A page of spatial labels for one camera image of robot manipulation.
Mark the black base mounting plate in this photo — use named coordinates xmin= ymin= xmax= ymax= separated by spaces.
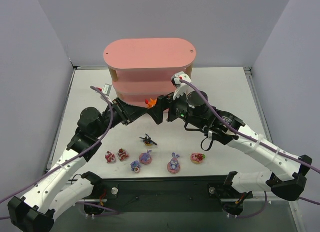
xmin=85 ymin=175 xmax=253 ymax=213

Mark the pink three-tier shelf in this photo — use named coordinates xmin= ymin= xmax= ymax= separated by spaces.
xmin=103 ymin=38 xmax=197 ymax=107

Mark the blue bunny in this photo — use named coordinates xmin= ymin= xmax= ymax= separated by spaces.
xmin=167 ymin=152 xmax=181 ymax=174

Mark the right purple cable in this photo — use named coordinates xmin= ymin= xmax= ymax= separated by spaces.
xmin=178 ymin=78 xmax=320 ymax=205

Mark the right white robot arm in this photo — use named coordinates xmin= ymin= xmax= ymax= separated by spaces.
xmin=145 ymin=91 xmax=312 ymax=201

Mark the pink bear strawberry donut toy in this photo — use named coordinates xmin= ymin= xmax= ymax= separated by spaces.
xmin=190 ymin=153 xmax=206 ymax=164

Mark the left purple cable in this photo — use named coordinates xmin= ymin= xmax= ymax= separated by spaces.
xmin=0 ymin=85 xmax=118 ymax=220

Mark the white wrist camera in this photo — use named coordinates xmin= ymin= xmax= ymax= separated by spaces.
xmin=171 ymin=71 xmax=192 ymax=100
xmin=98 ymin=84 xmax=113 ymax=102

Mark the purple bunny donut toy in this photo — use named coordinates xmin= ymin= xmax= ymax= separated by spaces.
xmin=139 ymin=150 xmax=153 ymax=165

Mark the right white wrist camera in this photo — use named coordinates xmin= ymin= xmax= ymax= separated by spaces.
xmin=171 ymin=71 xmax=192 ymax=100

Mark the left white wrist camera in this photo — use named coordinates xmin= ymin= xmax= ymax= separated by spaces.
xmin=98 ymin=84 xmax=113 ymax=102

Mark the purple cable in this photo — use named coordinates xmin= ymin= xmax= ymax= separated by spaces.
xmin=0 ymin=85 xmax=118 ymax=220
xmin=178 ymin=78 xmax=320 ymax=205

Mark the orange spiky creature toy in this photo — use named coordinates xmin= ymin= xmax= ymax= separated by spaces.
xmin=145 ymin=98 xmax=157 ymax=109

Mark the red white cake toy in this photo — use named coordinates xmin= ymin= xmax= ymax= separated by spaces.
xmin=105 ymin=151 xmax=116 ymax=163

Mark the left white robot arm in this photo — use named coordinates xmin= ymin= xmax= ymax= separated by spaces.
xmin=8 ymin=98 xmax=147 ymax=232

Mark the black bat creature toy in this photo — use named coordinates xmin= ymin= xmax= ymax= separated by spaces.
xmin=140 ymin=133 xmax=158 ymax=146

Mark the strawberry cake bear toy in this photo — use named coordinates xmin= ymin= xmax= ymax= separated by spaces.
xmin=117 ymin=148 xmax=130 ymax=161

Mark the small purple bunny toy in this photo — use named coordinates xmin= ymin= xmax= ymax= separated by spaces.
xmin=130 ymin=160 xmax=141 ymax=173

